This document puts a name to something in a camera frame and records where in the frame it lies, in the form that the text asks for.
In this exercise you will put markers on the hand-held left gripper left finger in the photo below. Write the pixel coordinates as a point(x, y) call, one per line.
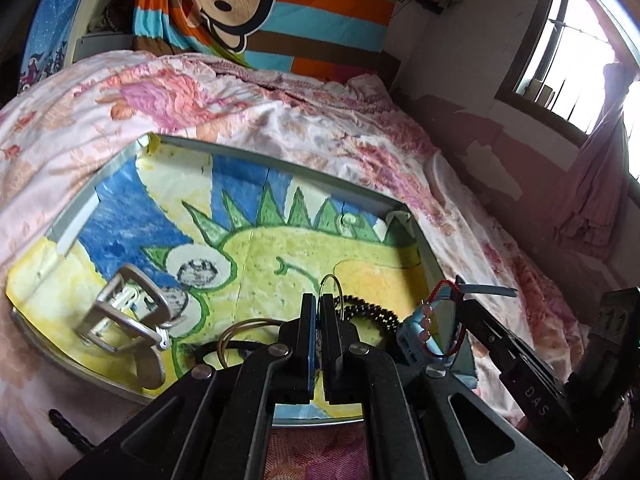
point(305, 360)

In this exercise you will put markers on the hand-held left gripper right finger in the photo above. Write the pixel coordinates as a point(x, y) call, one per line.
point(327, 360)

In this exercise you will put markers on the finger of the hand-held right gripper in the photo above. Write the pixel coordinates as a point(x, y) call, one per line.
point(510, 355)

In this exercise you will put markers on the thin brown bangle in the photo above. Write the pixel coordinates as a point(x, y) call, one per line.
point(250, 321)

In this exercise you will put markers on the light blue wrist watch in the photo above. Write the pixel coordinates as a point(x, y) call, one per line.
point(440, 332)

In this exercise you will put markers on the silver belt buckle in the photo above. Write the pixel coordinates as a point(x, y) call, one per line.
point(150, 370)

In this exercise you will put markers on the shallow grey cardboard box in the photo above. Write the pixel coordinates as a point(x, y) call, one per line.
point(82, 197)

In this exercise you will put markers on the crayon dinosaur drawing paper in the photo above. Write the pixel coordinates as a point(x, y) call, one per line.
point(300, 250)

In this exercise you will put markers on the pink curtain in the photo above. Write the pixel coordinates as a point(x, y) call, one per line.
point(595, 185)

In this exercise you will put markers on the floral bed blanket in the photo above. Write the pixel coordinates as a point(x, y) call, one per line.
point(250, 110)

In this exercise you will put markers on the barred window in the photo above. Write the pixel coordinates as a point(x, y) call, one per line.
point(550, 60)

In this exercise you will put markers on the brown wooden headboard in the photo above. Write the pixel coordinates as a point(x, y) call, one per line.
point(385, 65)

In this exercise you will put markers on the striped monkey blanket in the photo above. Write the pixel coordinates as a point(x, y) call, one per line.
point(325, 15)

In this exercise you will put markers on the white bedside cabinet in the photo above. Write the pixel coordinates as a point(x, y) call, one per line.
point(100, 42)

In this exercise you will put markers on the narrow blue dotted curtain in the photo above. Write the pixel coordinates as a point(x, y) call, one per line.
point(50, 25)

